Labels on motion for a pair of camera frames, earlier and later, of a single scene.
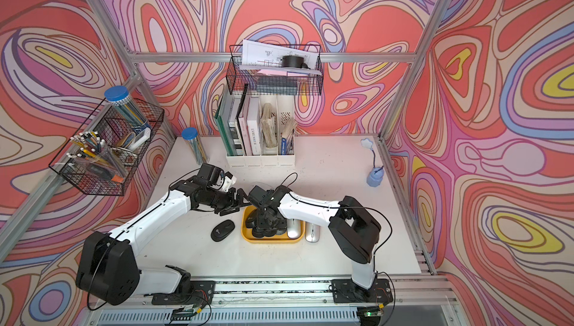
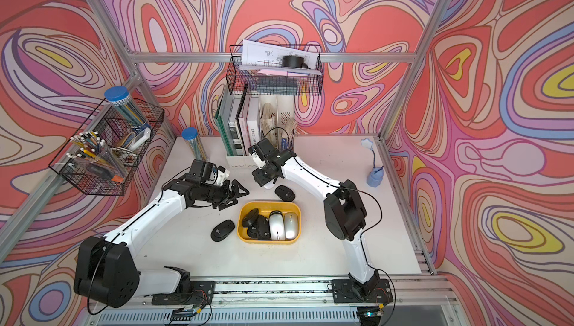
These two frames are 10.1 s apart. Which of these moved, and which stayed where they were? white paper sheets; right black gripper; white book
Moved: right black gripper
Stayed: white paper sheets; white book
